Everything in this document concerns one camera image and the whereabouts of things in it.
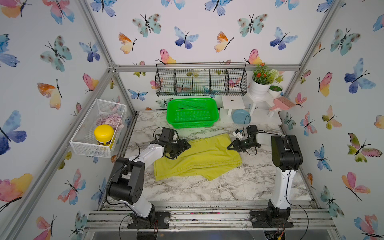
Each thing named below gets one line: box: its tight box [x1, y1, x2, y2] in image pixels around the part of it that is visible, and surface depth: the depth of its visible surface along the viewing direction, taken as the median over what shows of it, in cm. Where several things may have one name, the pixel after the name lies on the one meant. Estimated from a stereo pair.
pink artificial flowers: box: [96, 113, 125, 131], surface depth 70 cm
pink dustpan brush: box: [269, 96, 296, 111], surface depth 106 cm
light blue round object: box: [232, 109, 252, 124], surface depth 120 cm
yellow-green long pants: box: [153, 133, 243, 181], surface depth 93 cm
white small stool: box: [221, 95, 245, 116], surface depth 109 cm
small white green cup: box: [269, 85, 283, 98], surface depth 104 cm
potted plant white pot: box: [250, 62, 284, 98], surface depth 91 cm
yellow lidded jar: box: [94, 124, 115, 146], surface depth 65 cm
